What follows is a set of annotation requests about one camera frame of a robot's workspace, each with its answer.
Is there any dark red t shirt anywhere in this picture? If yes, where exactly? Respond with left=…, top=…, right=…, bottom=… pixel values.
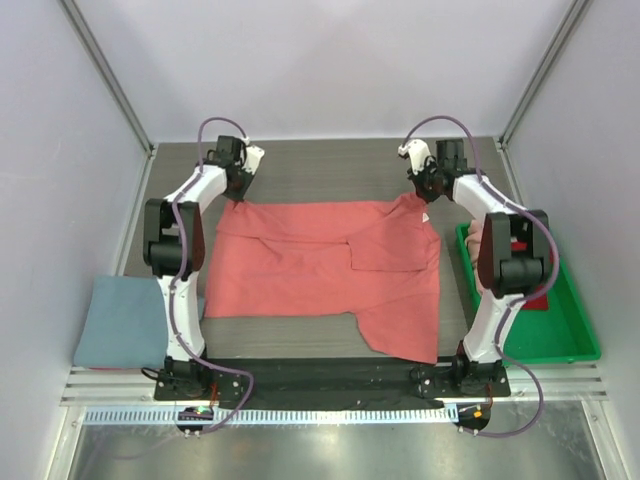
left=511, top=240, right=553, bottom=311

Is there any left aluminium frame post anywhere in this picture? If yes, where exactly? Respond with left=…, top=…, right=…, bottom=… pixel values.
left=57, top=0, right=154, bottom=157

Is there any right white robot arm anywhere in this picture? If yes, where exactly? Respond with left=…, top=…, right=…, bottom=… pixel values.
left=398, top=139, right=559, bottom=401

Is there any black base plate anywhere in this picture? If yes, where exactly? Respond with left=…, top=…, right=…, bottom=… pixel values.
left=154, top=357, right=511, bottom=411

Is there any aluminium front rail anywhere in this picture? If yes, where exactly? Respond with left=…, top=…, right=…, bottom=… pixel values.
left=60, top=364, right=609, bottom=406

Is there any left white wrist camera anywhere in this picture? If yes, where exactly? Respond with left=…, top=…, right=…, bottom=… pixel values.
left=243, top=144, right=265, bottom=175

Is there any aluminium frame post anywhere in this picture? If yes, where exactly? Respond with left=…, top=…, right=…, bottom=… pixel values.
left=498, top=0, right=592, bottom=150
left=57, top=0, right=154, bottom=157

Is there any folded blue t shirt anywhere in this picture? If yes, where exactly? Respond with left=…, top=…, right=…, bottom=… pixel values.
left=73, top=276, right=172, bottom=370

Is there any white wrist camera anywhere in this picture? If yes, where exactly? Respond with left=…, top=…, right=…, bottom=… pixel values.
left=243, top=144, right=265, bottom=175
left=397, top=139, right=432, bottom=175

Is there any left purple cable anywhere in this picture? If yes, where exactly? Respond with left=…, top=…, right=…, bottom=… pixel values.
left=167, top=117, right=255, bottom=434

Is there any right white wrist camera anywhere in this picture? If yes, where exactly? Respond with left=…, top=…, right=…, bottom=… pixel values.
left=397, top=139, right=432, bottom=175

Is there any right aluminium frame post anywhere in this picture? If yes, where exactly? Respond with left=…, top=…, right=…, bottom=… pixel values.
left=498, top=0, right=592, bottom=150

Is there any green plastic bin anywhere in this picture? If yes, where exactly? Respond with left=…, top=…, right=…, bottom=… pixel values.
left=454, top=222, right=604, bottom=366

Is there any salmon pink t shirt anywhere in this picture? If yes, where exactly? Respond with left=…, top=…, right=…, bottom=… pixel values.
left=205, top=193, right=441, bottom=364

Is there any slotted cable duct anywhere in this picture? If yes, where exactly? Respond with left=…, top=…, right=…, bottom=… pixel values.
left=83, top=404, right=458, bottom=426

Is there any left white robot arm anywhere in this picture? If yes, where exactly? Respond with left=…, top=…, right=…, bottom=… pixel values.
left=143, top=135, right=264, bottom=400

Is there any light pink t shirt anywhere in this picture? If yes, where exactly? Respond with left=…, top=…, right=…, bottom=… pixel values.
left=464, top=220, right=485, bottom=296

